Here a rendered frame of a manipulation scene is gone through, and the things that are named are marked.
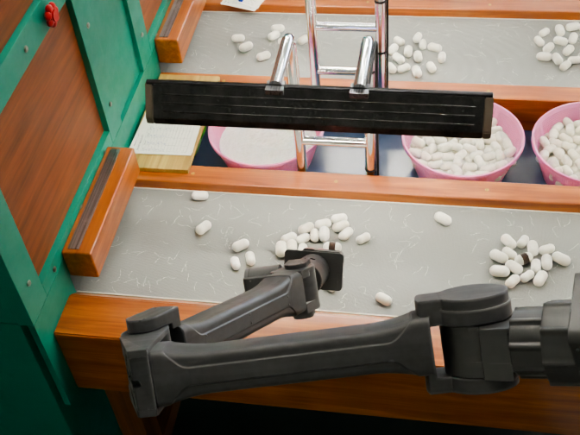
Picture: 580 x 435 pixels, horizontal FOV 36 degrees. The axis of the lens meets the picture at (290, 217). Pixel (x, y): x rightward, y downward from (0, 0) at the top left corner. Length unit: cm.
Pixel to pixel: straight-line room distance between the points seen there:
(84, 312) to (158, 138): 49
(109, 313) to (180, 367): 78
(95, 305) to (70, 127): 35
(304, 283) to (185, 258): 51
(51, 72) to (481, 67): 105
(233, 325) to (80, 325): 61
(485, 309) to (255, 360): 25
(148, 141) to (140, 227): 23
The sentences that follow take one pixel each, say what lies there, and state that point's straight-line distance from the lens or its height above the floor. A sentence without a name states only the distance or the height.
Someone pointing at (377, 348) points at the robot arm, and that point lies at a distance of 96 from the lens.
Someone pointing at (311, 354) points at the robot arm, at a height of 132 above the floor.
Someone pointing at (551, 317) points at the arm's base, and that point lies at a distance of 91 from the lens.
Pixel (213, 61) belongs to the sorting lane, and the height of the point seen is 74.
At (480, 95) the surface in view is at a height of 111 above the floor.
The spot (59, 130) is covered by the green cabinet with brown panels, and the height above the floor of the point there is 102.
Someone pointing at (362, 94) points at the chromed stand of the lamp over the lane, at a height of 111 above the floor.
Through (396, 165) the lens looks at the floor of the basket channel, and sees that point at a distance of 209.
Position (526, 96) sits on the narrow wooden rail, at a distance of 215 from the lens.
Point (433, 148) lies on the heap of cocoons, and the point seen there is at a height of 74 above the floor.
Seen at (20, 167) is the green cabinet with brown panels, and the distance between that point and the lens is 162.
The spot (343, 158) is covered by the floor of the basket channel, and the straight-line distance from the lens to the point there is 211.
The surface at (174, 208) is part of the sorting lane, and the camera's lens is 195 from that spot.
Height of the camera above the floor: 211
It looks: 46 degrees down
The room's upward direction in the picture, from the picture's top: 6 degrees counter-clockwise
